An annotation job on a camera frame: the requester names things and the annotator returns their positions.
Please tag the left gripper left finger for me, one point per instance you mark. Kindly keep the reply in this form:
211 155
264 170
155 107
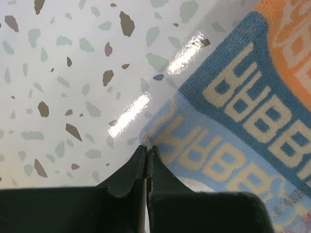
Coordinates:
116 205

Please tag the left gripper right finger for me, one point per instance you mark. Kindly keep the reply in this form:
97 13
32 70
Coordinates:
175 208

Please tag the white orange patterned towel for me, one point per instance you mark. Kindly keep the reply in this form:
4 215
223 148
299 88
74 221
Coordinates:
242 120

